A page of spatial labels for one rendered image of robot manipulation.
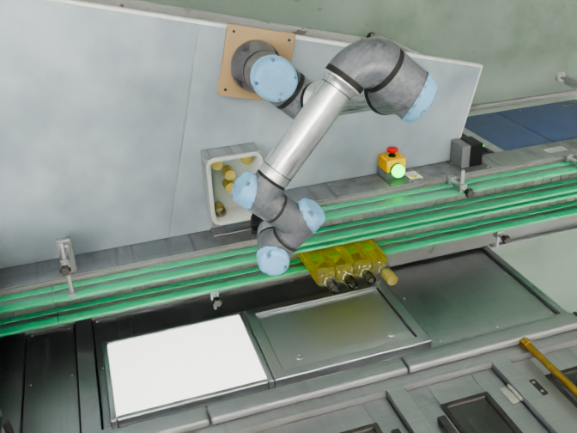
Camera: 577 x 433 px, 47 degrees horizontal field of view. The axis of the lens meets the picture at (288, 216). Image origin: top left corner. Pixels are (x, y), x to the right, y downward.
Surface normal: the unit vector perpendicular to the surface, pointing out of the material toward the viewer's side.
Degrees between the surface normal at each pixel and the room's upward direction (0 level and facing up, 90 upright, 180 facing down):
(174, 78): 0
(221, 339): 90
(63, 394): 90
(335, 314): 90
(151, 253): 90
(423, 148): 0
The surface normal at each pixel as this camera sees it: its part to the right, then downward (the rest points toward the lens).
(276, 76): 0.19, 0.30
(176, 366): -0.04, -0.89
